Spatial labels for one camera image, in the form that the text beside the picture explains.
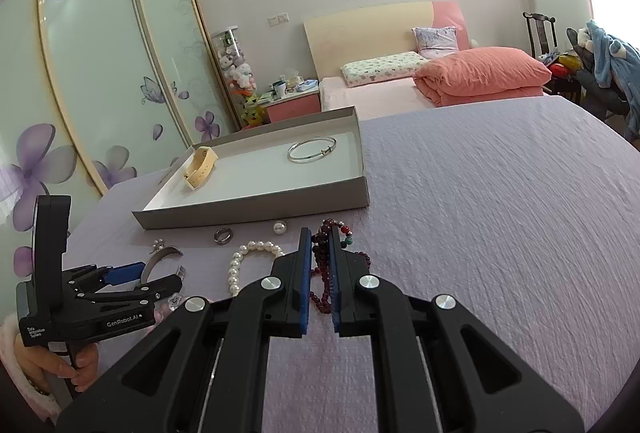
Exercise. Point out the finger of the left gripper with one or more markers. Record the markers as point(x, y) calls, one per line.
point(151, 292)
point(116, 276)

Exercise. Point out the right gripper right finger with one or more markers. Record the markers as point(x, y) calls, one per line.
point(363, 303)

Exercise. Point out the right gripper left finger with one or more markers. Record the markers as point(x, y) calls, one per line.
point(279, 303)

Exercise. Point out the grey cuff bangle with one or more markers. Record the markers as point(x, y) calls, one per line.
point(159, 252)

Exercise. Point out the person's left hand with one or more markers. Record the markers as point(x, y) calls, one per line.
point(37, 362)

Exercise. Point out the pink fluffy sleeve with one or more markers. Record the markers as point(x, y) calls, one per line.
point(43, 405)

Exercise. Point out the single pearl earring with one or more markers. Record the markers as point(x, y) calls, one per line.
point(279, 228)

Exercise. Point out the cream watch band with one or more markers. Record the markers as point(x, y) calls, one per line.
point(200, 167)

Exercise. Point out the grey cardboard tray box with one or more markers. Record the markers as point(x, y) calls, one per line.
point(303, 166)

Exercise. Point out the sliding floral wardrobe door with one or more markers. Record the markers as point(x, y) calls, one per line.
point(111, 95)

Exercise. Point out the pink bedside cabinet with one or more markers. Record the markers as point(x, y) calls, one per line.
point(294, 104)

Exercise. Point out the bed with pink sheet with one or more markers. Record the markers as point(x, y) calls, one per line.
point(373, 101)

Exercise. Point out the clear tube of plush toys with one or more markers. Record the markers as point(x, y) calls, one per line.
point(238, 77)

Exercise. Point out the floral white pillow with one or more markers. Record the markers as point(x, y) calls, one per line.
point(382, 69)

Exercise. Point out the folded salmon duvet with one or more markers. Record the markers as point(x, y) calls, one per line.
point(481, 74)

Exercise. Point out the lilac patterned pillow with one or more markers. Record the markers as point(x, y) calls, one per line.
point(433, 43)

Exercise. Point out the cream and pink headboard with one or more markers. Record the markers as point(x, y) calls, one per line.
point(375, 31)

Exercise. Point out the grey chair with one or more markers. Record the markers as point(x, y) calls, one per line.
point(600, 102)

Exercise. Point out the dark wooden chair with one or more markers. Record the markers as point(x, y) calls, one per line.
point(541, 34)

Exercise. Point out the blue plush garment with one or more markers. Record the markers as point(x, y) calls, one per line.
point(617, 61)

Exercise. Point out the white wall socket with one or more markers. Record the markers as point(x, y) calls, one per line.
point(278, 19)

